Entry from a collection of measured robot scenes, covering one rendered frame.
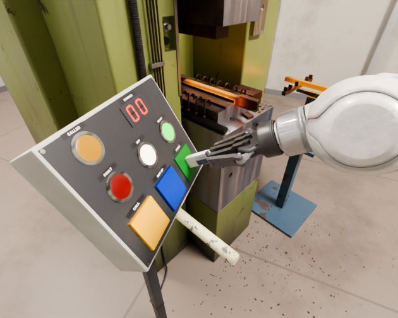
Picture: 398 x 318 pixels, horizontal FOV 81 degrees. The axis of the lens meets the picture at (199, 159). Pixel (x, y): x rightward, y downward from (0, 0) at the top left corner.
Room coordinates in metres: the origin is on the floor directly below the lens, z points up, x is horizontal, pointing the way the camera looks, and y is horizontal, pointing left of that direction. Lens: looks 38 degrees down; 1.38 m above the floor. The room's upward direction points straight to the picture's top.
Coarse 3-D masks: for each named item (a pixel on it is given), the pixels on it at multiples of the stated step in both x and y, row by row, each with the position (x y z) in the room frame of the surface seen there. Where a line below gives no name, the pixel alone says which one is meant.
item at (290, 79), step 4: (288, 76) 1.33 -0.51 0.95; (284, 80) 1.32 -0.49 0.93; (288, 80) 1.31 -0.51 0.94; (292, 80) 1.29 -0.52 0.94; (296, 80) 1.27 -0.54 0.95; (300, 80) 1.27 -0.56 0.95; (304, 80) 1.27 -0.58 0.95; (300, 84) 1.25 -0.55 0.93; (304, 84) 1.24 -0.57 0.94; (308, 84) 1.22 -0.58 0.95; (312, 84) 1.21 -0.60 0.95; (316, 84) 1.21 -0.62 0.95; (312, 88) 1.20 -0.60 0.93; (316, 88) 1.19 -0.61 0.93; (320, 88) 1.17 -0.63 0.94; (324, 88) 1.16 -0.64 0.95
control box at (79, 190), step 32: (128, 96) 0.46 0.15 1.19; (160, 96) 0.55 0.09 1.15; (64, 128) 0.31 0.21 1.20; (96, 128) 0.35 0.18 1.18; (128, 128) 0.40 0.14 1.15; (160, 128) 0.47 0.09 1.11; (32, 160) 0.25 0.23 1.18; (64, 160) 0.27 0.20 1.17; (96, 160) 0.30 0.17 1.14; (128, 160) 0.35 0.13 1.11; (160, 160) 0.41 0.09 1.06; (64, 192) 0.24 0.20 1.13; (96, 192) 0.26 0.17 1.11; (96, 224) 0.23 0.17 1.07; (128, 256) 0.22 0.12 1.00
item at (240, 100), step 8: (184, 80) 1.10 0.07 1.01; (192, 80) 1.10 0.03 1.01; (208, 88) 0.99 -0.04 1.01; (216, 88) 0.99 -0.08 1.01; (224, 96) 0.93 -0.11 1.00; (232, 96) 0.91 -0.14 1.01; (240, 96) 0.88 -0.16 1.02; (248, 96) 0.88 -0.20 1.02; (240, 104) 0.88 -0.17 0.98; (248, 104) 0.86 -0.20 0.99; (256, 104) 0.83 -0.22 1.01
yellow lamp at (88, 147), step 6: (78, 138) 0.31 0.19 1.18; (84, 138) 0.32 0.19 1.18; (90, 138) 0.32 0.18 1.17; (78, 144) 0.30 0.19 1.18; (84, 144) 0.31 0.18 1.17; (90, 144) 0.31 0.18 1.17; (96, 144) 0.32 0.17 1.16; (78, 150) 0.29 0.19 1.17; (84, 150) 0.30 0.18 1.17; (90, 150) 0.31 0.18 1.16; (96, 150) 0.31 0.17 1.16; (84, 156) 0.29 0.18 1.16; (90, 156) 0.30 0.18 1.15; (96, 156) 0.31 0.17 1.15
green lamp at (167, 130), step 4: (164, 124) 0.49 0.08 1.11; (168, 124) 0.50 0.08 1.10; (164, 128) 0.48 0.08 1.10; (168, 128) 0.49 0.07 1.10; (164, 132) 0.47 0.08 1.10; (168, 132) 0.48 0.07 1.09; (172, 132) 0.50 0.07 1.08; (164, 136) 0.47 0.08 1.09; (168, 136) 0.47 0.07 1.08; (172, 136) 0.49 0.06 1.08
